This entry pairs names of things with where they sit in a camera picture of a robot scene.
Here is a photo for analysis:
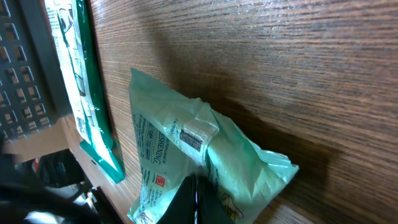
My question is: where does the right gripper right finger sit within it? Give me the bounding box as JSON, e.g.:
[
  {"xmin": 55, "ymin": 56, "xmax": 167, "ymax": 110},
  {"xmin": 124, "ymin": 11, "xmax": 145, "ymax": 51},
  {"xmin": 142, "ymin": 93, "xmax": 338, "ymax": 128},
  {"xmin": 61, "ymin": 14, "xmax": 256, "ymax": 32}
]
[{"xmin": 197, "ymin": 176, "xmax": 234, "ymax": 224}]

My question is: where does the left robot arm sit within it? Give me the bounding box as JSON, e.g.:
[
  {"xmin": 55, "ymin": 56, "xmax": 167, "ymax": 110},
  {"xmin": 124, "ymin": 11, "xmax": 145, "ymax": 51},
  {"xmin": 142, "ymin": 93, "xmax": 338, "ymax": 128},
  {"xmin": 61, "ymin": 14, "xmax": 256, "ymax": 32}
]
[{"xmin": 1, "ymin": 134, "xmax": 123, "ymax": 223}]

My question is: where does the mint green wipes packet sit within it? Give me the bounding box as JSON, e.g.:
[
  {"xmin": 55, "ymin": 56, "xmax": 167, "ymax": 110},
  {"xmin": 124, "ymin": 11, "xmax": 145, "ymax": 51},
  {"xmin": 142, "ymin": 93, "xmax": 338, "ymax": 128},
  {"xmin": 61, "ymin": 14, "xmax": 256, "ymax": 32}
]
[{"xmin": 128, "ymin": 69, "xmax": 299, "ymax": 223}]

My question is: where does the grey plastic mesh basket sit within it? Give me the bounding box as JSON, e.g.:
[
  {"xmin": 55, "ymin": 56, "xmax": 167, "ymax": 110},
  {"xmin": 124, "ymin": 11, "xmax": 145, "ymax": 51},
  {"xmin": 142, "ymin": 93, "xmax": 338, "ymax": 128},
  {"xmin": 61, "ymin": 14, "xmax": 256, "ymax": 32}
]
[{"xmin": 1, "ymin": 0, "xmax": 72, "ymax": 144}]

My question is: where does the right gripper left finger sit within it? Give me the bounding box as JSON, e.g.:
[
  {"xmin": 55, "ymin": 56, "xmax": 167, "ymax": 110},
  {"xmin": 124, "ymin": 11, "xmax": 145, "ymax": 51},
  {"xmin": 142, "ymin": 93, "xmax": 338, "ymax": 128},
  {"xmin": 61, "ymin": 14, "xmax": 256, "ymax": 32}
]
[{"xmin": 157, "ymin": 175, "xmax": 197, "ymax": 224}]

